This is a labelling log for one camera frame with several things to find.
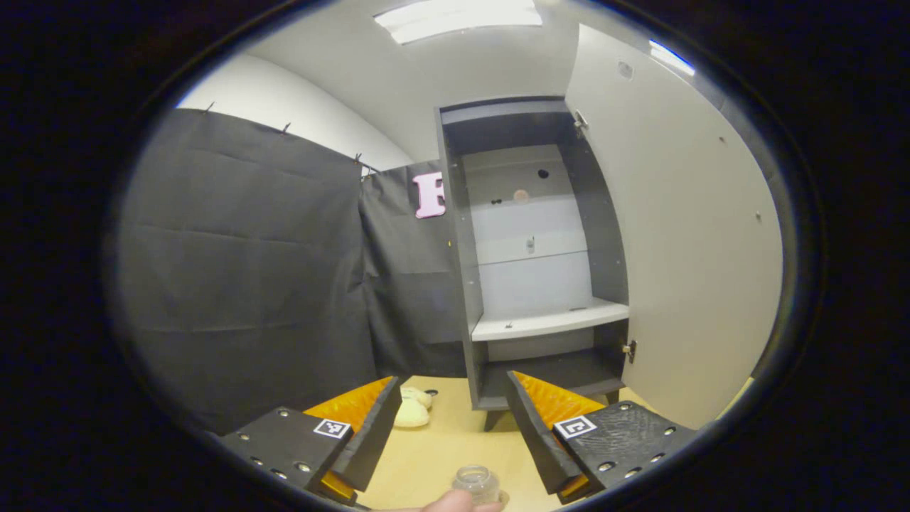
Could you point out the white cabinet shelf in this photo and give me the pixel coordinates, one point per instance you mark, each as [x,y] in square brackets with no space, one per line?
[547,321]

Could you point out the pale yellow soft toy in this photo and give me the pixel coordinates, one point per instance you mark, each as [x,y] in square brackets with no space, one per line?
[411,414]

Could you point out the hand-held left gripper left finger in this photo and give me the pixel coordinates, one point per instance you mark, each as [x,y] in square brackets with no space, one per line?
[371,441]

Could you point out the dark grey cabinet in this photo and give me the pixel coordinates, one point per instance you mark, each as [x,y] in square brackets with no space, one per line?
[458,284]

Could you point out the large ceiling light panel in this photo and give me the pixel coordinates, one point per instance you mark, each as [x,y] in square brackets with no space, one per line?
[458,18]

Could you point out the white cabinet door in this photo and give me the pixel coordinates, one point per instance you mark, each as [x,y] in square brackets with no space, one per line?
[697,249]

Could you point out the clear plastic bottle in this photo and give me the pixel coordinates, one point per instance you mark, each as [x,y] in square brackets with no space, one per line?
[475,480]

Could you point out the metal door hinge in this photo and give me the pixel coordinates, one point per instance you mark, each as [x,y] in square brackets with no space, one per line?
[630,350]
[581,123]

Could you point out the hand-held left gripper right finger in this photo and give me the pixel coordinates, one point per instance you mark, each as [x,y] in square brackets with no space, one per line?
[532,441]

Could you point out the black backdrop cloth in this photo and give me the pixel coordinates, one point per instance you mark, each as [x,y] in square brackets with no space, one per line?
[242,284]

